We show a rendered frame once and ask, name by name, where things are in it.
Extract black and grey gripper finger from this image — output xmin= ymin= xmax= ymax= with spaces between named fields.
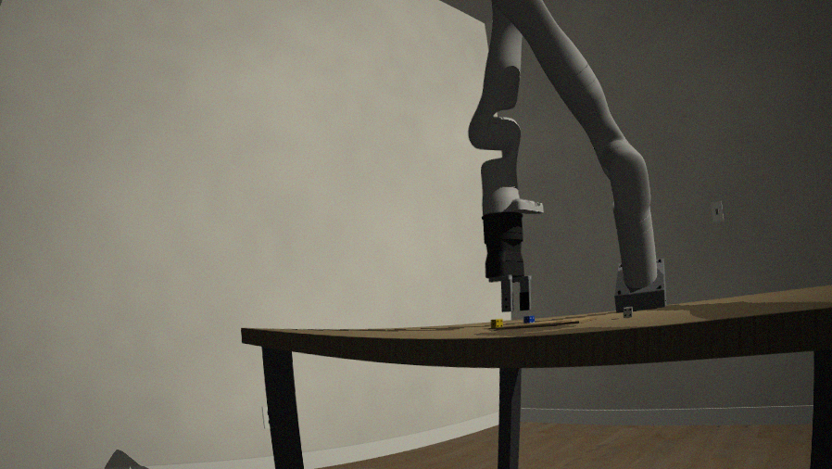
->
xmin=488 ymin=275 xmax=513 ymax=312
xmin=512 ymin=275 xmax=532 ymax=311

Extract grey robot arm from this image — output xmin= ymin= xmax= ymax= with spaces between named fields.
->
xmin=468 ymin=0 xmax=657 ymax=288

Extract tan flat mat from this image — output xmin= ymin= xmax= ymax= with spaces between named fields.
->
xmin=497 ymin=317 xmax=598 ymax=330

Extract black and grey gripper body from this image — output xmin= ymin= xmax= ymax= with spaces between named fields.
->
xmin=482 ymin=186 xmax=544 ymax=278

